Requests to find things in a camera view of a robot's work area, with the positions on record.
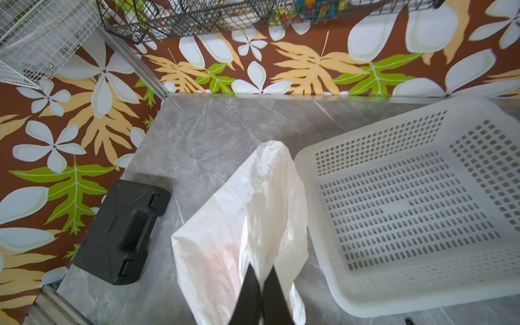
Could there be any black wire basket centre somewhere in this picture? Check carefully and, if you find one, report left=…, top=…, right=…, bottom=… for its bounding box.
left=96, top=0, right=443, bottom=44

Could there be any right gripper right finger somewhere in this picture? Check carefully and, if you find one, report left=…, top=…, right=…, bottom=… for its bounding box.
left=262, top=267, right=294, bottom=325

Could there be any white plastic perforated basket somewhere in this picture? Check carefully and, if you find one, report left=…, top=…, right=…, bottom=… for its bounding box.
left=295, top=97, right=519, bottom=318

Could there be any white wire basket left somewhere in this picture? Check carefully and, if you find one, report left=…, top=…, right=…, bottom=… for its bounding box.
left=1, top=0, right=100, bottom=89

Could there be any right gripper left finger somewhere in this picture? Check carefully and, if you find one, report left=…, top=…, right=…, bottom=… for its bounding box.
left=228, top=265, right=262, bottom=325

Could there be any black tool case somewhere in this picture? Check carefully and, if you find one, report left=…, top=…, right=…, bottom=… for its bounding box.
left=73, top=180, right=171, bottom=286

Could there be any white plastic bag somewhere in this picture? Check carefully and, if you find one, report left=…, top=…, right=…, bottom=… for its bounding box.
left=171, top=141, right=309, bottom=324

